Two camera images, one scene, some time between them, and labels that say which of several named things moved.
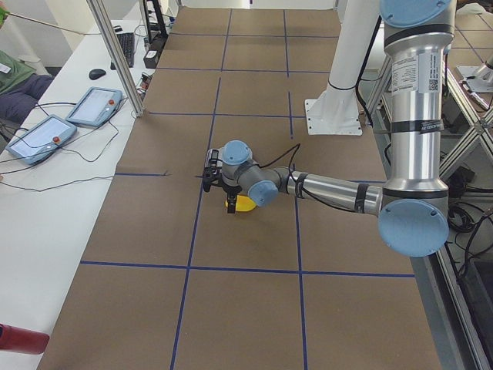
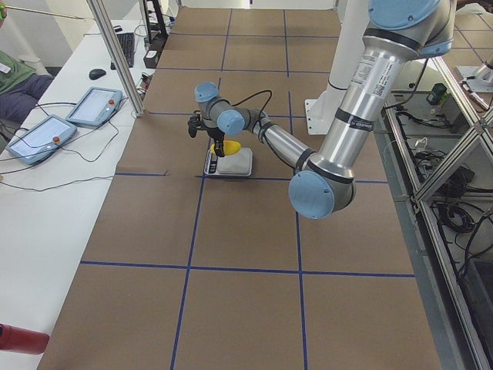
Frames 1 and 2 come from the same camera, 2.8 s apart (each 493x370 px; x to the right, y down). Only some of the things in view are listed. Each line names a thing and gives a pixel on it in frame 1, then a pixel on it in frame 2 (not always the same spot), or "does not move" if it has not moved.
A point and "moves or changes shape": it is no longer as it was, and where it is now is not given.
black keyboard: [127, 42] does not move
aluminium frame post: [108, 32] does not move
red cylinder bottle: [25, 340] does not move
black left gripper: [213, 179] → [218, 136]
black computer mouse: [96, 73] does not move
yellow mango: [243, 203] moves or changes shape
